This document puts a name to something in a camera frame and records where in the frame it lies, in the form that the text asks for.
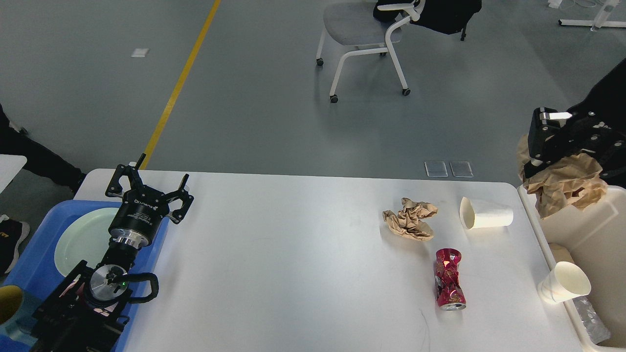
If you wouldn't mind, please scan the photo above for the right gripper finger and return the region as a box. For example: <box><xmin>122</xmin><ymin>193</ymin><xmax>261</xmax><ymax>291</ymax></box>
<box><xmin>523</xmin><ymin>108</ymin><xmax>575</xmax><ymax>179</ymax></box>

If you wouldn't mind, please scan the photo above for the person dark clothing left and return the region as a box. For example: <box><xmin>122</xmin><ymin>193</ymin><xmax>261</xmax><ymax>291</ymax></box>
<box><xmin>0</xmin><ymin>107</ymin><xmax>87</xmax><ymax>275</ymax></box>

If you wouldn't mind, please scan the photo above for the aluminium foil sheet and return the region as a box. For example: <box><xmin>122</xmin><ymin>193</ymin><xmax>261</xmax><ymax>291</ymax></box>
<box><xmin>572</xmin><ymin>296</ymin><xmax>612</xmax><ymax>345</ymax></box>

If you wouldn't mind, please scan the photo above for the white stand base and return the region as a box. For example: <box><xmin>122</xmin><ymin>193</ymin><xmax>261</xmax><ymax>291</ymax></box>
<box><xmin>559</xmin><ymin>0</ymin><xmax>626</xmax><ymax>31</ymax></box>

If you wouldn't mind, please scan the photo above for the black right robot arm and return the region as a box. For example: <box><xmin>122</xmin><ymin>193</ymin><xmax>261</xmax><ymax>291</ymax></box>
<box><xmin>521</xmin><ymin>60</ymin><xmax>626</xmax><ymax>187</ymax></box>

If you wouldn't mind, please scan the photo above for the white grey office chair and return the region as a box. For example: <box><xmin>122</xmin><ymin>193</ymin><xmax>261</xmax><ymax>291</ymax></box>
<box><xmin>316</xmin><ymin>0</ymin><xmax>425</xmax><ymax>103</ymax></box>

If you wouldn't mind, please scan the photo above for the light green plate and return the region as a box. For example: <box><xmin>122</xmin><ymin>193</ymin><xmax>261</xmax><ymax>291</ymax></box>
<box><xmin>54</xmin><ymin>207</ymin><xmax>118</xmax><ymax>277</ymax></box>

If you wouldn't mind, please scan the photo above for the beige plastic bin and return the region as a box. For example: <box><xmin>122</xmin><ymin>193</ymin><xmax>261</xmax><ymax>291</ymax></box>
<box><xmin>518</xmin><ymin>186</ymin><xmax>626</xmax><ymax>352</ymax></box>

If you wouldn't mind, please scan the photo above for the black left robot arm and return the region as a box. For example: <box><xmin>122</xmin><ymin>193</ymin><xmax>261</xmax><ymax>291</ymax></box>
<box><xmin>31</xmin><ymin>154</ymin><xmax>194</xmax><ymax>352</ymax></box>

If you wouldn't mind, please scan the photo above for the blue plastic tray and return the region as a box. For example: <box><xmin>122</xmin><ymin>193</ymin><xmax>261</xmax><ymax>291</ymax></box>
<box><xmin>0</xmin><ymin>200</ymin><xmax>171</xmax><ymax>352</ymax></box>

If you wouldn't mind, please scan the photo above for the brown napkin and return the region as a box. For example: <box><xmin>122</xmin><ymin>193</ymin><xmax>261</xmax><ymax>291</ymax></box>
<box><xmin>382</xmin><ymin>198</ymin><xmax>438</xmax><ymax>242</ymax></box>

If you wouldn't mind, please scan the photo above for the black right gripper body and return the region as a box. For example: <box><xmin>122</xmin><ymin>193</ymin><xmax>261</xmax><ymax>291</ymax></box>
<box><xmin>564</xmin><ymin>110</ymin><xmax>626</xmax><ymax>188</ymax></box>

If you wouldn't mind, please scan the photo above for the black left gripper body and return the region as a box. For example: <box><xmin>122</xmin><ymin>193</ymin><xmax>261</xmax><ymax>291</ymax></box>
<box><xmin>108</xmin><ymin>187</ymin><xmax>169</xmax><ymax>247</ymax></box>

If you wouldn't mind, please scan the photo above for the black backpack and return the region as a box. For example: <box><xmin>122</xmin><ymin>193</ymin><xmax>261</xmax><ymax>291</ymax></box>
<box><xmin>373</xmin><ymin>0</ymin><xmax>482</xmax><ymax>41</ymax></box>

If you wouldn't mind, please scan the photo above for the red small packet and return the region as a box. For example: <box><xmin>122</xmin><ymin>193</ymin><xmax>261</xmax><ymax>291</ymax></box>
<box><xmin>434</xmin><ymin>248</ymin><xmax>467</xmax><ymax>311</ymax></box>

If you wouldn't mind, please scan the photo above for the teal mug yellow inside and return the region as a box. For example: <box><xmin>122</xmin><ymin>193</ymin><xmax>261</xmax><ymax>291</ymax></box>
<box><xmin>0</xmin><ymin>285</ymin><xmax>42</xmax><ymax>347</ymax></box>

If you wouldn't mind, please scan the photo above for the white paper cup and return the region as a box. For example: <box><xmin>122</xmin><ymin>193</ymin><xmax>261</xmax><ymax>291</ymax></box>
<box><xmin>460</xmin><ymin>198</ymin><xmax>514</xmax><ymax>229</ymax></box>
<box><xmin>537</xmin><ymin>261</ymin><xmax>592</xmax><ymax>305</ymax></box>

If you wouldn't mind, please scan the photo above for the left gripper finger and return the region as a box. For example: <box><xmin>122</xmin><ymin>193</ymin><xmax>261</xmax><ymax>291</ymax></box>
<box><xmin>106</xmin><ymin>154</ymin><xmax>147</xmax><ymax>201</ymax></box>
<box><xmin>161</xmin><ymin>174</ymin><xmax>194</xmax><ymax>224</ymax></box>

